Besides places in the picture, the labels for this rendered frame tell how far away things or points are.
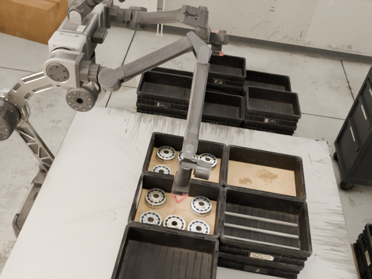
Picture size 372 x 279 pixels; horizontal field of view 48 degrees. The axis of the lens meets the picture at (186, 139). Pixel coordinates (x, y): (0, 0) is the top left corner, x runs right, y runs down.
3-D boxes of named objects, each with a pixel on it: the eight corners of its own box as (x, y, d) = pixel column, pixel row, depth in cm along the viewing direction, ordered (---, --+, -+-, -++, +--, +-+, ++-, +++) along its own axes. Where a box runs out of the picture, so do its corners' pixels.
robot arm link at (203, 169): (185, 144, 170) (186, 143, 161) (213, 151, 170) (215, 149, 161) (179, 174, 169) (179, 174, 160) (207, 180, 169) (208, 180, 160)
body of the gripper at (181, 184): (190, 176, 175) (194, 164, 170) (187, 195, 167) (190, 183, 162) (175, 173, 175) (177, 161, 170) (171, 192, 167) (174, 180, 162)
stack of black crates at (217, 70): (189, 113, 362) (196, 70, 332) (192, 93, 384) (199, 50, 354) (234, 120, 362) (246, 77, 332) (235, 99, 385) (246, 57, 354)
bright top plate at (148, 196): (142, 202, 197) (142, 201, 197) (148, 186, 205) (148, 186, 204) (163, 207, 196) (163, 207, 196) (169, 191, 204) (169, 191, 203)
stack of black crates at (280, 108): (234, 153, 333) (246, 108, 303) (234, 128, 355) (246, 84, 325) (284, 160, 333) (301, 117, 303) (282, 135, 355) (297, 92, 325)
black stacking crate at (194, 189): (126, 238, 187) (127, 222, 180) (140, 188, 209) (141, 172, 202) (214, 253, 187) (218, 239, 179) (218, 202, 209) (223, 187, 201)
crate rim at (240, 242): (218, 242, 180) (219, 238, 178) (222, 189, 202) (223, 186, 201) (311, 258, 179) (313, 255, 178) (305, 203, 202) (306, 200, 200)
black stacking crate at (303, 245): (215, 253, 187) (220, 239, 179) (220, 202, 209) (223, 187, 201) (304, 269, 186) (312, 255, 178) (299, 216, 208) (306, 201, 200)
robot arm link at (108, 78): (197, 32, 174) (199, 24, 164) (212, 61, 173) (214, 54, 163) (99, 78, 172) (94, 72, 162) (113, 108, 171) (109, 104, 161)
